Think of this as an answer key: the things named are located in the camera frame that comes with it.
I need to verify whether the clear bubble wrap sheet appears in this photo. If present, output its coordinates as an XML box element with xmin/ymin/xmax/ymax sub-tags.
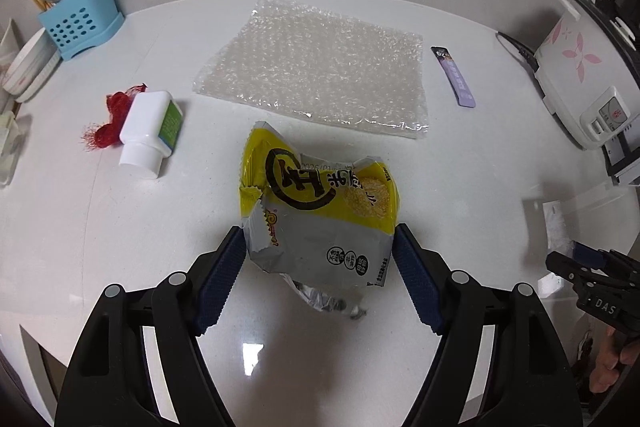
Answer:
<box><xmin>192</xmin><ymin>0</ymin><xmax>431</xmax><ymax>142</ymax></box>

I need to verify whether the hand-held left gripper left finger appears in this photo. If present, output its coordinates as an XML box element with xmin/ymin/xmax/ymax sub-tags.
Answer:
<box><xmin>54</xmin><ymin>225</ymin><xmax>247</xmax><ymax>427</ymax></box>

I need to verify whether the yellow snack bag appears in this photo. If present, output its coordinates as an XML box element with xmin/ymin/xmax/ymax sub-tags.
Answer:
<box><xmin>239</xmin><ymin>121</ymin><xmax>402</xmax><ymax>320</ymax></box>

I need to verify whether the blue utensil holder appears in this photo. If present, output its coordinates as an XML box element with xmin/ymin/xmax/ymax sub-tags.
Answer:
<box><xmin>38</xmin><ymin>0</ymin><xmax>126</xmax><ymax>62</ymax></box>

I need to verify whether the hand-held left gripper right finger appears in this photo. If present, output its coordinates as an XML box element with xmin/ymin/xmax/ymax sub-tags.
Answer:
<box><xmin>392</xmin><ymin>223</ymin><xmax>583</xmax><ymax>427</ymax></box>

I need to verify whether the white rice cooker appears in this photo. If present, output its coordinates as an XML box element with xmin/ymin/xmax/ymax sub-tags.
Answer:
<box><xmin>532</xmin><ymin>0</ymin><xmax>640</xmax><ymax>151</ymax></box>

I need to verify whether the black power cord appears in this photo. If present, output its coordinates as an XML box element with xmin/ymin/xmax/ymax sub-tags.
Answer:
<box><xmin>496</xmin><ymin>31</ymin><xmax>538</xmax><ymax>70</ymax></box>

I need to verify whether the clear food container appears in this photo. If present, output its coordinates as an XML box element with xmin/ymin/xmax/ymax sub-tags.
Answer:
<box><xmin>0</xmin><ymin>109</ymin><xmax>31</xmax><ymax>188</ymax></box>

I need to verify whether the person's right hand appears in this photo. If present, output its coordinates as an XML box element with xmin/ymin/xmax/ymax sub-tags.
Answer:
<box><xmin>590</xmin><ymin>327</ymin><xmax>640</xmax><ymax>390</ymax></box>

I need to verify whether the white bottle with green label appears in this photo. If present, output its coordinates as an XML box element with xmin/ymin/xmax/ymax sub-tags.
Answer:
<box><xmin>119</xmin><ymin>91</ymin><xmax>183</xmax><ymax>179</ymax></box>

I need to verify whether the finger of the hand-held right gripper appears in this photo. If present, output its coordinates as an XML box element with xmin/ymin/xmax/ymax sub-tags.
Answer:
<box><xmin>572</xmin><ymin>243</ymin><xmax>626</xmax><ymax>269</ymax></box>
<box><xmin>545</xmin><ymin>251</ymin><xmax>611</xmax><ymax>293</ymax></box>

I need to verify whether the white bowl with dark rim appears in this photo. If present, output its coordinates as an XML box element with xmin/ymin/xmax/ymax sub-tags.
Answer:
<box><xmin>0</xmin><ymin>27</ymin><xmax>63</xmax><ymax>102</ymax></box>

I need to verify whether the red mesh net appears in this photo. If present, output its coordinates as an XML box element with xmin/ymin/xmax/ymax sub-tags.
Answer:
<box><xmin>81</xmin><ymin>83</ymin><xmax>151</xmax><ymax>152</ymax></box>

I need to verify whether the clear plastic wrapper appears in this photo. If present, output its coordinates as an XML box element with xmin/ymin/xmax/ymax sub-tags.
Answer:
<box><xmin>542</xmin><ymin>202</ymin><xmax>576</xmax><ymax>258</ymax></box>

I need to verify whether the purple sachet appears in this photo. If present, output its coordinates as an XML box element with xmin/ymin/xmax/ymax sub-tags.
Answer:
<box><xmin>431</xmin><ymin>46</ymin><xmax>477</xmax><ymax>109</ymax></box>

